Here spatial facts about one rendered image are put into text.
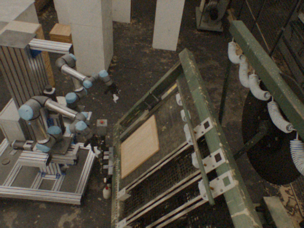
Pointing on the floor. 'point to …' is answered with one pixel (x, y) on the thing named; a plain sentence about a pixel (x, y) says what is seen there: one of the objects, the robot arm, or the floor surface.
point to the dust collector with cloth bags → (211, 15)
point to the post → (103, 144)
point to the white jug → (106, 192)
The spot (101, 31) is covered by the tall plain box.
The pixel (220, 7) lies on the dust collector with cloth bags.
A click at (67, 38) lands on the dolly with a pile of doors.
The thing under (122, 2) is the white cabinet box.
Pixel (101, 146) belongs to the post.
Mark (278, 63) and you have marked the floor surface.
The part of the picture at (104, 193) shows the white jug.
